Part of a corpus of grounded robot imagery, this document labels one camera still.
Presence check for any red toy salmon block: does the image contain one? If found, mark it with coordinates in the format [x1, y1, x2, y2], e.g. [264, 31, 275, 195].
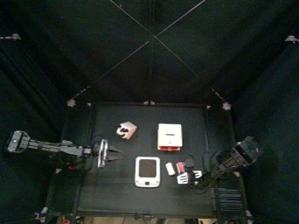
[174, 161, 186, 175]

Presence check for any white toy rice block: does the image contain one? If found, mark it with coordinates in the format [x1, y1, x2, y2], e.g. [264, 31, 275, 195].
[164, 162, 176, 177]

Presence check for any white toy kitchen scale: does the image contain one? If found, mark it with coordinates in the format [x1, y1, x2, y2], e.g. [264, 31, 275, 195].
[133, 156, 162, 189]

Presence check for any red drawer with wooden knob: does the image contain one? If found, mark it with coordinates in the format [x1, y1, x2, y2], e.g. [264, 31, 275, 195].
[157, 145, 182, 152]

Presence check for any white box red label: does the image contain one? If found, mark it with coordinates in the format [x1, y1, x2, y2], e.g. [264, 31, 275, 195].
[156, 122, 182, 148]

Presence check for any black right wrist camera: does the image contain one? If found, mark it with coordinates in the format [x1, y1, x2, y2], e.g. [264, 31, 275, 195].
[182, 155, 196, 169]

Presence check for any grey frame clamp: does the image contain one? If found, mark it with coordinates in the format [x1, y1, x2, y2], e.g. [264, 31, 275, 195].
[0, 32, 24, 41]
[284, 34, 299, 44]

